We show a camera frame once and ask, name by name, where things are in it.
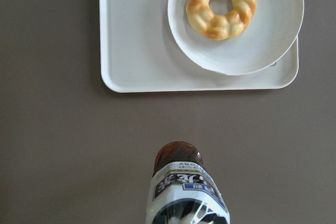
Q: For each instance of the braided ring bread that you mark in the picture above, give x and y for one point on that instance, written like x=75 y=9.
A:
x=220 y=19

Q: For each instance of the white plate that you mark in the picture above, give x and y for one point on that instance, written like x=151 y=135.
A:
x=272 y=31

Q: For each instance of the tea bottle white cap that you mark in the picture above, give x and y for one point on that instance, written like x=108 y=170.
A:
x=181 y=190

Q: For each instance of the cream rabbit tray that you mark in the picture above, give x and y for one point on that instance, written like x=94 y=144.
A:
x=140 y=54

